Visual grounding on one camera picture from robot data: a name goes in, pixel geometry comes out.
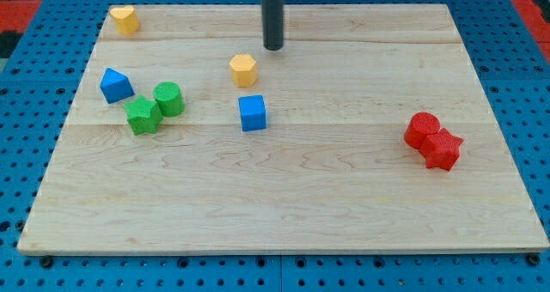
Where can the green cylinder block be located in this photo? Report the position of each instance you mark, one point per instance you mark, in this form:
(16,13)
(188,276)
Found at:
(169,98)

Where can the yellow heart block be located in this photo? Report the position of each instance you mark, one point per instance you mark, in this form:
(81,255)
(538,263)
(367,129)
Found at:
(125,19)

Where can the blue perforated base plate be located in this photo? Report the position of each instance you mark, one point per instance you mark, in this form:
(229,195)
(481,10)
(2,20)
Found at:
(40,80)

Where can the blue triangular prism block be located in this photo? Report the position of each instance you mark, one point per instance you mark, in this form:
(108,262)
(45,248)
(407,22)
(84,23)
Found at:
(115,86)

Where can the red star block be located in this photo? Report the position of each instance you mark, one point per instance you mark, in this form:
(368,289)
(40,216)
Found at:
(441,150)

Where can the blue cube block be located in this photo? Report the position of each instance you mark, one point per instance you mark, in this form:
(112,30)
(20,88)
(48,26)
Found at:
(252,112)

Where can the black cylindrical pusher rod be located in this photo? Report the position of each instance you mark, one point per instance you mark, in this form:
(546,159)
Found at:
(272,15)

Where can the red cylinder block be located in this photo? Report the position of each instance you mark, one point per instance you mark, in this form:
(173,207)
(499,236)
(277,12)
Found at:
(420,126)

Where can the green star block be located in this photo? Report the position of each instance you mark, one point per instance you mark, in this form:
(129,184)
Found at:
(143,115)

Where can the light wooden board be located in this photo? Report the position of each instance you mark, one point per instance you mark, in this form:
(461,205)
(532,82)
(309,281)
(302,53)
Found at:
(330,174)

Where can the yellow hexagon block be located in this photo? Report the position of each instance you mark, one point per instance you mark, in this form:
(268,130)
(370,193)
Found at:
(243,70)

